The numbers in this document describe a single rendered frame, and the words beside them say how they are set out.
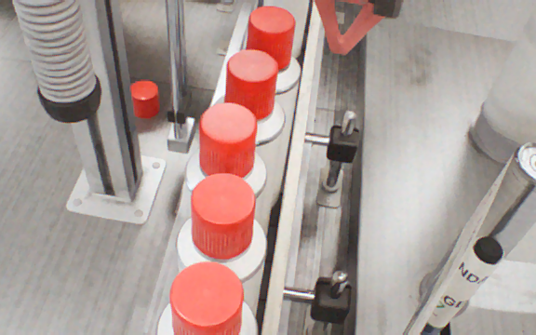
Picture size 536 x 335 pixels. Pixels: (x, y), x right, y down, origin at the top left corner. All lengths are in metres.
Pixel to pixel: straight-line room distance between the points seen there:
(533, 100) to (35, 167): 0.53
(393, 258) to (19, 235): 0.37
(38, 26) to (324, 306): 0.29
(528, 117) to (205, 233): 0.40
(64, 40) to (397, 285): 0.35
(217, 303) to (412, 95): 0.48
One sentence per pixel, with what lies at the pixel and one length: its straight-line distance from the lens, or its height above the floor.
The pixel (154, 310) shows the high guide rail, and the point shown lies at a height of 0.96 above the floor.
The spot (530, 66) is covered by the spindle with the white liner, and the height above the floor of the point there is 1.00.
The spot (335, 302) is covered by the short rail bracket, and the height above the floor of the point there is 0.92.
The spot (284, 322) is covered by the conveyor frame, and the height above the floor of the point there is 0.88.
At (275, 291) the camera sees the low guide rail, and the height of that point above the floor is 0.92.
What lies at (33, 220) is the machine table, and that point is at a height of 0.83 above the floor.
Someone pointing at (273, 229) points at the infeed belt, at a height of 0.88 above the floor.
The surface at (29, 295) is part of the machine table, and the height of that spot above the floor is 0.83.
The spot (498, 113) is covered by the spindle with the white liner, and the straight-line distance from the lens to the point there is 0.60.
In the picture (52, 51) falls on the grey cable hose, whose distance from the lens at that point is 0.29.
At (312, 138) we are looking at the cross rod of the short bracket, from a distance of 0.54.
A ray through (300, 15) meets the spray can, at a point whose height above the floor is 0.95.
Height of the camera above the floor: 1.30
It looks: 51 degrees down
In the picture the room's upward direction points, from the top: 8 degrees clockwise
